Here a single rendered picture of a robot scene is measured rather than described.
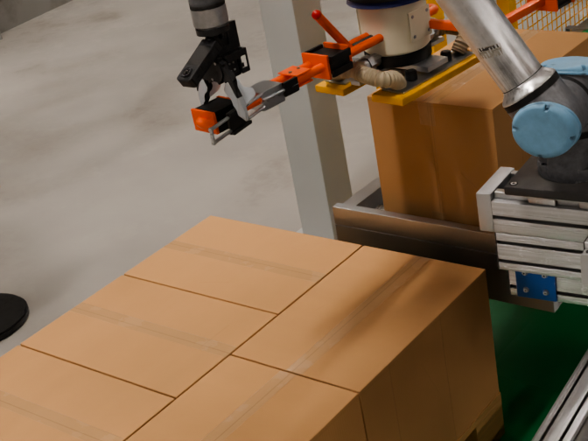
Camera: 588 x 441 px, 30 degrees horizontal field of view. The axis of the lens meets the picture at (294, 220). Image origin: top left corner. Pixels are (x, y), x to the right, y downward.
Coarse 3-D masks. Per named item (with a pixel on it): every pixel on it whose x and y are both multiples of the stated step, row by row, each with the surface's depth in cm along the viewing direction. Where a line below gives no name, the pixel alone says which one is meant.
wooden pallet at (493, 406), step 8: (496, 400) 307; (488, 408) 304; (496, 408) 307; (480, 416) 301; (488, 416) 304; (496, 416) 308; (472, 424) 298; (480, 424) 301; (488, 424) 305; (496, 424) 309; (464, 432) 295; (472, 432) 301; (480, 432) 302; (488, 432) 306; (496, 432) 310; (504, 432) 314; (464, 440) 295; (472, 440) 302; (480, 440) 303; (488, 440) 306; (496, 440) 310
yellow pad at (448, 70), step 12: (456, 60) 275; (468, 60) 275; (408, 72) 266; (420, 72) 272; (432, 72) 271; (444, 72) 271; (456, 72) 272; (408, 84) 266; (420, 84) 265; (432, 84) 266; (372, 96) 266; (384, 96) 263; (396, 96) 261; (408, 96) 261
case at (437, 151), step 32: (544, 32) 328; (576, 32) 323; (480, 64) 313; (448, 96) 295; (480, 96) 291; (384, 128) 308; (416, 128) 300; (448, 128) 293; (480, 128) 287; (384, 160) 313; (416, 160) 306; (448, 160) 298; (480, 160) 291; (512, 160) 294; (384, 192) 319; (416, 192) 311; (448, 192) 304
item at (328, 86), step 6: (354, 60) 281; (318, 84) 279; (324, 84) 278; (330, 84) 277; (336, 84) 276; (342, 84) 275; (348, 84) 275; (318, 90) 279; (324, 90) 277; (330, 90) 276; (336, 90) 274; (342, 90) 273; (348, 90) 274
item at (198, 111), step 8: (216, 96) 243; (224, 96) 242; (208, 104) 239; (216, 104) 238; (224, 104) 237; (232, 104) 237; (192, 112) 238; (200, 112) 236; (208, 112) 234; (216, 112) 234; (224, 112) 236; (216, 120) 235; (216, 128) 235; (224, 128) 237
